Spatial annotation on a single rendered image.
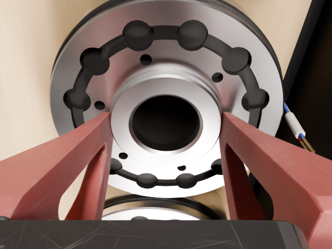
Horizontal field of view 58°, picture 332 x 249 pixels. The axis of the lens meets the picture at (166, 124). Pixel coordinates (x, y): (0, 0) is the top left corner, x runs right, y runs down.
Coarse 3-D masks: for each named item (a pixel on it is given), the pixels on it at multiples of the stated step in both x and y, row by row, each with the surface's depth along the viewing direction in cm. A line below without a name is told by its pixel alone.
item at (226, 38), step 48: (144, 0) 10; (192, 0) 10; (96, 48) 12; (144, 48) 11; (192, 48) 11; (240, 48) 12; (96, 96) 12; (240, 96) 12; (144, 192) 16; (192, 192) 16
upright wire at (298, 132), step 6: (288, 108) 14; (288, 114) 13; (288, 120) 13; (294, 120) 13; (294, 126) 12; (300, 126) 12; (294, 132) 12; (300, 132) 12; (300, 138) 12; (306, 144) 11; (312, 150) 11
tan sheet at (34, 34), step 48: (0, 0) 13; (48, 0) 13; (96, 0) 13; (240, 0) 13; (288, 0) 13; (0, 48) 15; (48, 48) 15; (288, 48) 14; (0, 96) 16; (48, 96) 16; (0, 144) 18
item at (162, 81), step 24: (144, 72) 12; (168, 72) 11; (120, 96) 12; (144, 96) 12; (192, 96) 12; (216, 96) 12; (120, 120) 12; (216, 120) 12; (120, 144) 13; (144, 144) 13; (168, 144) 14; (192, 144) 13
